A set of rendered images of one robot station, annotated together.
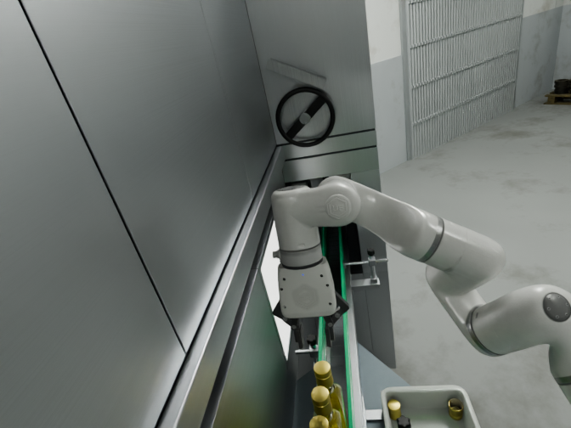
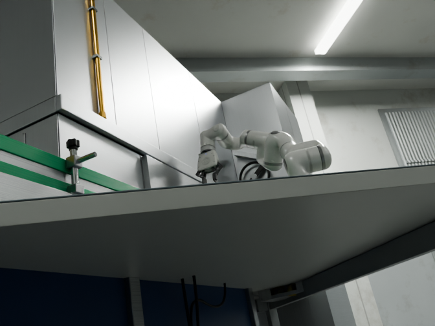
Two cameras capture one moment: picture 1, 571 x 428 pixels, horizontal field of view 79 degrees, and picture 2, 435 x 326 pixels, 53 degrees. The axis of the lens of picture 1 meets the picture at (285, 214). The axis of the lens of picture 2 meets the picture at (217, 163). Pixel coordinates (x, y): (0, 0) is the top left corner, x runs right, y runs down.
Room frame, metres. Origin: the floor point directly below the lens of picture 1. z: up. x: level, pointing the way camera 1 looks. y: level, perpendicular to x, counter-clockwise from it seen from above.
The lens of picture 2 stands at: (-1.40, -0.37, 0.53)
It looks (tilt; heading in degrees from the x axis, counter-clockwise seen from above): 23 degrees up; 10
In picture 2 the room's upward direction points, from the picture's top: 11 degrees counter-clockwise
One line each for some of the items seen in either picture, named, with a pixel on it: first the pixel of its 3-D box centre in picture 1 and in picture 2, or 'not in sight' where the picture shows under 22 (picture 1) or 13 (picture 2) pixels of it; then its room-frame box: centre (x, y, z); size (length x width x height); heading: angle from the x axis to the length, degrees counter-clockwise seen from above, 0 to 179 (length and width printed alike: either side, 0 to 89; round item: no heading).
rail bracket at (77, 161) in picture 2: not in sight; (82, 164); (-0.60, 0.05, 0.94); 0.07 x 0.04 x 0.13; 78
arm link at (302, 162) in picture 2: not in sight; (303, 169); (0.17, -0.42, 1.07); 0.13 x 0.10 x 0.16; 97
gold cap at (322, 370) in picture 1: (323, 374); not in sight; (0.49, 0.00, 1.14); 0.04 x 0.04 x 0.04
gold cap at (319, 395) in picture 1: (321, 401); not in sight; (0.43, 0.01, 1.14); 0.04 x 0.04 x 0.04
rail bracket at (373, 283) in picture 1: (366, 274); not in sight; (1.07, -0.25, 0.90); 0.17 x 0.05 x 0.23; 78
